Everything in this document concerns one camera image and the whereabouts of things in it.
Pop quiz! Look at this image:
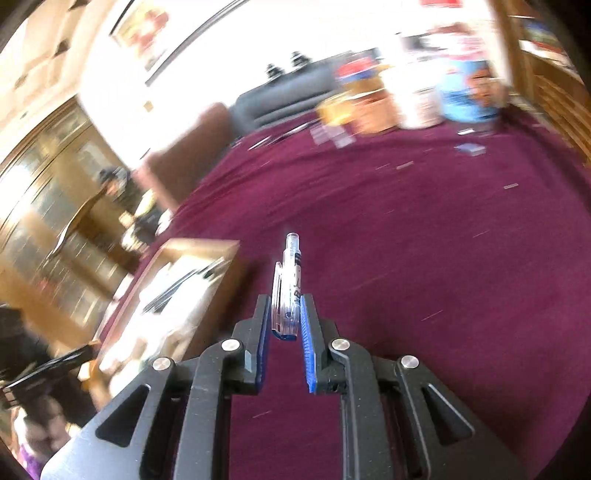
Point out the colourful box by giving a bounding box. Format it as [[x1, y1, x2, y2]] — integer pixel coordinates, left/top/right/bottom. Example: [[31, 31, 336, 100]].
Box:
[[522, 16, 573, 54]]

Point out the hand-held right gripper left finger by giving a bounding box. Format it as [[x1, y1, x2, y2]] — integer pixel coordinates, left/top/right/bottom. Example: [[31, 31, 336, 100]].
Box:
[[44, 294, 273, 480]]

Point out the wooden glass display cabinet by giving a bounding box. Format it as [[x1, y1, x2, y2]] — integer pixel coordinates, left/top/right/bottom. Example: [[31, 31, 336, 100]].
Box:
[[0, 97, 139, 352]]

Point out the yellow tape roll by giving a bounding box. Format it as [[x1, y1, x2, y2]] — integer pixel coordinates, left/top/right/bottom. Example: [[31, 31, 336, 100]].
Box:
[[316, 92, 365, 127]]

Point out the wooden door frame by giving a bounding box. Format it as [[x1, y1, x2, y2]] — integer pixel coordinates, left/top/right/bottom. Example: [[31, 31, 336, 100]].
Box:
[[489, 0, 525, 93]]

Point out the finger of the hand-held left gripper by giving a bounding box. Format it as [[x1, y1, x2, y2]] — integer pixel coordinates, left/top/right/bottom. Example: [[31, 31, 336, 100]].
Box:
[[0, 344, 95, 407]]

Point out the red blue lid stack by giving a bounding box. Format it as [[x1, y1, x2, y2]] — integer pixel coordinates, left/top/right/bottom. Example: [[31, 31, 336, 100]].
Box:
[[337, 55, 384, 84]]

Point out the jar with orange label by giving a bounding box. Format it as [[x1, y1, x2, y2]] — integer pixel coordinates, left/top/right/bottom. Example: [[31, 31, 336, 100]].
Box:
[[351, 83, 400, 134]]

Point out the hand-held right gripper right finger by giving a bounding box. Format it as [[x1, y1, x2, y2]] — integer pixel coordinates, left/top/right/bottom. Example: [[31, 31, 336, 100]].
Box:
[[299, 294, 527, 480]]

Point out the cardboard box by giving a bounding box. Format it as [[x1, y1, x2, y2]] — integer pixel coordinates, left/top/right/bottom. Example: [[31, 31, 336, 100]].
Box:
[[90, 237, 243, 407]]

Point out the white plastic tub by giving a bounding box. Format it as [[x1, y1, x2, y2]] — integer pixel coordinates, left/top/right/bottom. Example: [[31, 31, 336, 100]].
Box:
[[392, 60, 444, 130]]

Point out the clear jar blue label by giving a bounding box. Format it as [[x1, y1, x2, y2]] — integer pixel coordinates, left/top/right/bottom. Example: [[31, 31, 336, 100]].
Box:
[[434, 28, 509, 123]]

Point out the framed wall picture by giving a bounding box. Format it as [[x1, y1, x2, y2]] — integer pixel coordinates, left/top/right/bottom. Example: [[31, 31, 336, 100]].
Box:
[[108, 0, 222, 86]]

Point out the dark leather sofa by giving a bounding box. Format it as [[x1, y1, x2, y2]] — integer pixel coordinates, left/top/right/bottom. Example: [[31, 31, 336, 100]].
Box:
[[228, 55, 384, 139]]

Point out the brown chair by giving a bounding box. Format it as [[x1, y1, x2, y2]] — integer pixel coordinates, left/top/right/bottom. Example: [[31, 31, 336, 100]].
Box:
[[139, 104, 236, 208]]

